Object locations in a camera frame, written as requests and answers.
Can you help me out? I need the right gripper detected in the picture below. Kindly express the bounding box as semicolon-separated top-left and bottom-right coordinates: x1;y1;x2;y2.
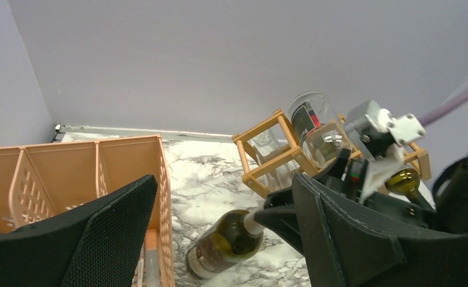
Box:
254;148;436;254

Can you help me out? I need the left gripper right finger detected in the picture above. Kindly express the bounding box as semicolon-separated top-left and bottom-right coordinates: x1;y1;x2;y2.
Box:
292;174;468;286

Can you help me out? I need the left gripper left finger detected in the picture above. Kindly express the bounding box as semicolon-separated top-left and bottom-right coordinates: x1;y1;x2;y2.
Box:
0;175;158;286

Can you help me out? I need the green wine bottle back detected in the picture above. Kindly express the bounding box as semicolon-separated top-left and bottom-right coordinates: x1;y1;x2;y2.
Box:
186;209;265;280

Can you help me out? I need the dark wine bottle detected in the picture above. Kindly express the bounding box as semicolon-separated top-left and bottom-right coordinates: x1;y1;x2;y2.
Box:
385;167;433;210

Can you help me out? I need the round clear bottle silver cap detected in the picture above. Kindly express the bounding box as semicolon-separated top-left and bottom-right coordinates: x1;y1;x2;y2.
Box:
288;91;352;169

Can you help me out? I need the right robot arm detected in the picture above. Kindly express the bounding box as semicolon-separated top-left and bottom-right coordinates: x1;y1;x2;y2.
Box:
254;148;468;254

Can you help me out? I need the peach plastic organizer tray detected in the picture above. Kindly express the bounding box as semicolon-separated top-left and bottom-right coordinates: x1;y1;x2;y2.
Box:
0;135;175;286

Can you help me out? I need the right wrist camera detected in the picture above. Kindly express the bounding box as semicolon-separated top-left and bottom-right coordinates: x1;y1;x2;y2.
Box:
344;99;427;204

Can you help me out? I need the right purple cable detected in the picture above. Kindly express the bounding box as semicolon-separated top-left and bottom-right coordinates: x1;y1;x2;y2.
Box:
418;75;468;127

